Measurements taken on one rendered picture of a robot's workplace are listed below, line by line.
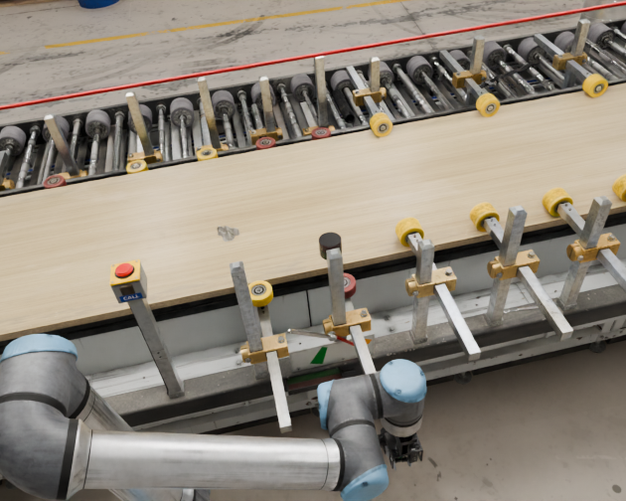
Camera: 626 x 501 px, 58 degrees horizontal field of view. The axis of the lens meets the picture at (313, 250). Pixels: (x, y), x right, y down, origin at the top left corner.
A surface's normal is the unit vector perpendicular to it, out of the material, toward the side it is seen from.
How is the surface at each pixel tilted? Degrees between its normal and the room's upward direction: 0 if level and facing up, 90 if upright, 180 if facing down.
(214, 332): 90
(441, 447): 0
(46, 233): 0
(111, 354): 90
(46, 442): 22
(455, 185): 0
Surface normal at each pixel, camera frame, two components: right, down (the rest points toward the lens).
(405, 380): 0.02, -0.73
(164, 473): 0.34, 0.14
